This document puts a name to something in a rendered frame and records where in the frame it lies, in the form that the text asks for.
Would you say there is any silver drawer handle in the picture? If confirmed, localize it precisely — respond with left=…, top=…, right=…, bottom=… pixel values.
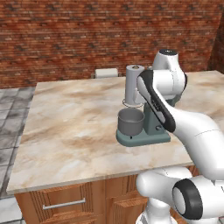
left=42, top=198, right=87, bottom=211

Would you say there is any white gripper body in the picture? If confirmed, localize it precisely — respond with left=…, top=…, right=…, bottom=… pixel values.
left=134, top=87, right=146, bottom=105

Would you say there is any wooden cupboard door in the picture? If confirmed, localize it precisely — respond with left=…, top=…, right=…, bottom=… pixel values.
left=105, top=173, right=151, bottom=224

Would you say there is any grey metal mixer bowl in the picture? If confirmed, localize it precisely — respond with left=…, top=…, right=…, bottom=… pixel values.
left=117, top=108, right=146, bottom=137

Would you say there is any teal stand mixer base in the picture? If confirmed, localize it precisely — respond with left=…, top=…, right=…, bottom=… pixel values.
left=115, top=95, right=180, bottom=148

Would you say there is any wooden drawer front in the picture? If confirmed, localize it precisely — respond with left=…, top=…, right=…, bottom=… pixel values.
left=38, top=210, right=106, bottom=224
left=14, top=179, right=106, bottom=224

